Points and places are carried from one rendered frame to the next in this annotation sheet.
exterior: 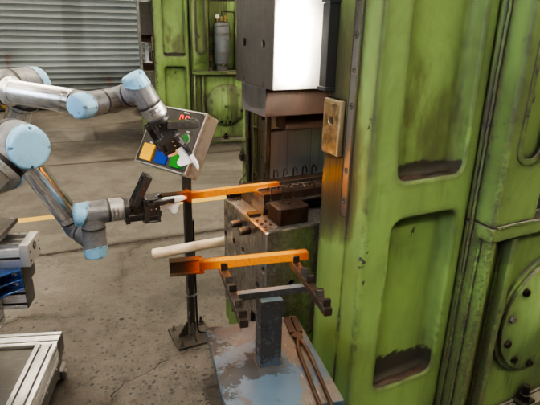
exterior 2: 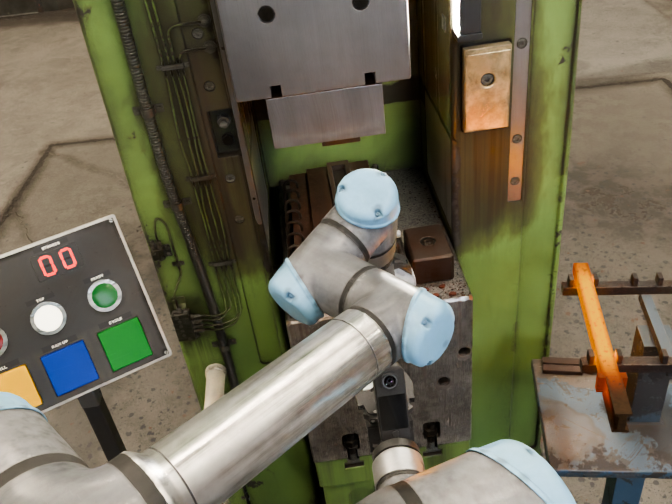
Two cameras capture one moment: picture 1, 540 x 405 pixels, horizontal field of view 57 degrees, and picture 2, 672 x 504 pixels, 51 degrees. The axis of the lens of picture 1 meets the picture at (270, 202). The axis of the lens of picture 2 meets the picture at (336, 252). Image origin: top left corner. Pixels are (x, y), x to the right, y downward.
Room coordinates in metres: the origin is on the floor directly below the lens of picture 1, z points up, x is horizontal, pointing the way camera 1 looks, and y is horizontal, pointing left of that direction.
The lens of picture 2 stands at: (1.27, 1.08, 1.84)
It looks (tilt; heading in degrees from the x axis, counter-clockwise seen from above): 36 degrees down; 296
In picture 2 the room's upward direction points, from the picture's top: 8 degrees counter-clockwise
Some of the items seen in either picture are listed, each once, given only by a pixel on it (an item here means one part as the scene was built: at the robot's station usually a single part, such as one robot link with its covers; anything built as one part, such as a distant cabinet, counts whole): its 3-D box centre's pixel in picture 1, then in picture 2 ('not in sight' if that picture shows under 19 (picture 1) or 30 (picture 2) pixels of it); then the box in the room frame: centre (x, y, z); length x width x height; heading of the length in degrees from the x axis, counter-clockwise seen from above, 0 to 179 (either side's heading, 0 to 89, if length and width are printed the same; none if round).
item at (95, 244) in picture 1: (92, 239); not in sight; (1.47, 0.58, 0.89); 0.11 x 0.08 x 0.11; 44
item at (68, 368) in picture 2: (162, 156); (70, 367); (2.11, 0.48, 1.01); 0.07 x 0.05 x 0.07; 52
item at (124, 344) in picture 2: (177, 160); (125, 343); (2.05, 0.40, 1.01); 0.07 x 0.05 x 0.07; 52
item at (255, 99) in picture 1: (304, 96); (318, 72); (1.84, -0.12, 1.32); 0.42 x 0.20 x 0.10; 117
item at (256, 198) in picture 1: (300, 188); (337, 222); (1.84, -0.12, 0.96); 0.42 x 0.20 x 0.09; 117
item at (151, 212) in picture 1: (141, 208); (390, 432); (1.54, 0.43, 0.98); 0.12 x 0.08 x 0.09; 117
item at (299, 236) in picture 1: (306, 254); (369, 305); (1.80, -0.15, 0.69); 0.56 x 0.38 x 0.45; 117
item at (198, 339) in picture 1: (191, 328); not in sight; (2.21, 0.40, 0.05); 0.22 x 0.22 x 0.09; 27
